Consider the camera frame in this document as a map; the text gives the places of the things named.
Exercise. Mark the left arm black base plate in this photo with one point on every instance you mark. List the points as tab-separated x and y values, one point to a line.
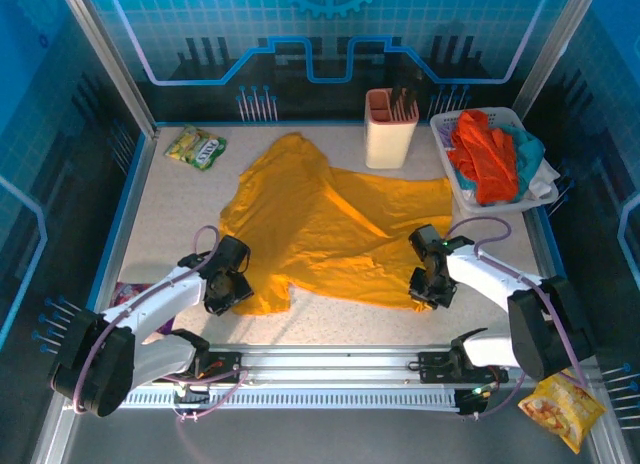
227	366

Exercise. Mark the white t-shirt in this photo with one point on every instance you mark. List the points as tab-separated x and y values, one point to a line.
545	176

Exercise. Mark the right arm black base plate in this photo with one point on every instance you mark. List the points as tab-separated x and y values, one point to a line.
435	366

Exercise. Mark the yellow-green Fox's candy bag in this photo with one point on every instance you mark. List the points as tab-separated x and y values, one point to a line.
197	146

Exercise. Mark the blue table border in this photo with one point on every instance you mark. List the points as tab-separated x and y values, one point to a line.
112	244

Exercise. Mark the aluminium rail frame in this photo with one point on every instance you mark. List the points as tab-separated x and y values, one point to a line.
325	364

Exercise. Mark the white plastic laundry basket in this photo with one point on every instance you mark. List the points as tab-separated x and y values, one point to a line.
440	121

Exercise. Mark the cream utensil holder pink inside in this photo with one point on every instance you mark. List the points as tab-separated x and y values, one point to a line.
390	144

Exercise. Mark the purple Fox's candy bag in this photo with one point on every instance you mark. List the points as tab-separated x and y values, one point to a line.
127	294

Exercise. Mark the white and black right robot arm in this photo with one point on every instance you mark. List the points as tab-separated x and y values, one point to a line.
490	274

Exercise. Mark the yellow snack bag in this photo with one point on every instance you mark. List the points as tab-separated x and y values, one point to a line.
560	409

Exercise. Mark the yellow t-shirt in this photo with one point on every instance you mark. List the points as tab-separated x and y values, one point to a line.
320	224

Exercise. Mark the black kitchen utensil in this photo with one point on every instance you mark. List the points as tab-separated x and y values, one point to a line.
415	91
399	101

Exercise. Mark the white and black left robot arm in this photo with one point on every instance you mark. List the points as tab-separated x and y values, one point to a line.
160	294

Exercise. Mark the aluminium frame post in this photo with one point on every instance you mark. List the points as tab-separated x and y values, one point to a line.
112	64
555	49

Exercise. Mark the teal t-shirt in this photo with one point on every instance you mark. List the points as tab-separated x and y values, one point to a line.
530	151

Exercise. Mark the orange t-shirt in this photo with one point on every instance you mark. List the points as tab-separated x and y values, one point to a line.
482	159

